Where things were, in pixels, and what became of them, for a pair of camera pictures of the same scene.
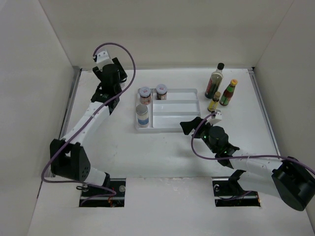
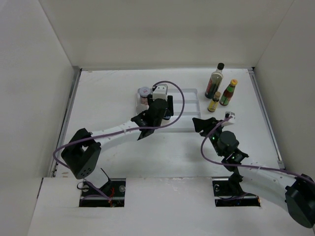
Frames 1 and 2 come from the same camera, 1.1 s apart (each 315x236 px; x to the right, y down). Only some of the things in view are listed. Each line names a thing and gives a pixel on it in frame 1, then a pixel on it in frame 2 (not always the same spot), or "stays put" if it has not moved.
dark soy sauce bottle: x=215 y=82 stays put
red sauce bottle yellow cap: x=228 y=92 stays put
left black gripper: x=122 y=76 -> x=170 y=106
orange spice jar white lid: x=144 y=92 stays put
